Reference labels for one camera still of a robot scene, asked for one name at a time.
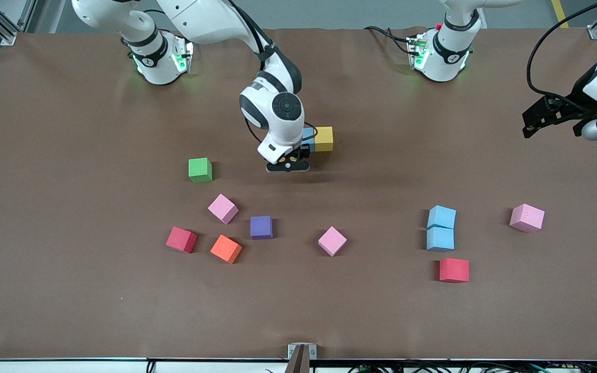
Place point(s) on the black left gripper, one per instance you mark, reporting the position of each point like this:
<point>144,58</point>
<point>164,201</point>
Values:
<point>572,106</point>

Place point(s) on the yellow foam cube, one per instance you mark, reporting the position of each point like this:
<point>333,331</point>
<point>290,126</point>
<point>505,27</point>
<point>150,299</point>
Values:
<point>323,139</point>
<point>291,154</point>

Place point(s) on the light blue foam cube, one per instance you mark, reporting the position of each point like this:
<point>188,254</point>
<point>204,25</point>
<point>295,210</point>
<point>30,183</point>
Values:
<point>309,135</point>
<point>440,239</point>
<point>441,216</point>

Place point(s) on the purple foam cube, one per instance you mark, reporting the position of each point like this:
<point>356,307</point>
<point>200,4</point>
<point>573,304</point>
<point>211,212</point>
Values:
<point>261,228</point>

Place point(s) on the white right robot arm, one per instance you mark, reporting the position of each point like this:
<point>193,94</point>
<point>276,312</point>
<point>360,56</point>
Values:
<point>200,18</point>

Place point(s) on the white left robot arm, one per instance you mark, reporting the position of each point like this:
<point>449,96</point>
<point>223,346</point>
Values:
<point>443,46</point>

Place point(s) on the pink foam cube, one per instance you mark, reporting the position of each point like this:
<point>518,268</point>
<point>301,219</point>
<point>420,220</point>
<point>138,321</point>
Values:
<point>223,209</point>
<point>526,217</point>
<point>332,241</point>

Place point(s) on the green foam cube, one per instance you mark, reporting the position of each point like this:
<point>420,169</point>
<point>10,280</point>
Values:
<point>200,170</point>

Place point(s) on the yellow floor tape strip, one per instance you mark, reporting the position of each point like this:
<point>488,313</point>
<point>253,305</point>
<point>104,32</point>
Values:
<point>560,13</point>

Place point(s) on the orange foam cube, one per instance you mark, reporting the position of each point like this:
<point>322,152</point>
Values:
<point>226,248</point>

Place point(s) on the crimson foam cube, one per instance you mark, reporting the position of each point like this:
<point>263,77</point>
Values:
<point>181,239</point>

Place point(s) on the red foam cube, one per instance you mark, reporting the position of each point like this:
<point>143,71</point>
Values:
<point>454,270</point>

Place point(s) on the brown table mat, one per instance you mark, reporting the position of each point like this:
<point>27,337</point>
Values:
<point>70,290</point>

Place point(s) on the metal edge bracket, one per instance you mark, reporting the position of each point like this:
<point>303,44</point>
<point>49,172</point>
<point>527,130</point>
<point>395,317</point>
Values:
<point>293,351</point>

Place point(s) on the white table edge rail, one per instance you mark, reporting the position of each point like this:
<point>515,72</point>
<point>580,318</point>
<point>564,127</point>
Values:
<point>44,368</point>

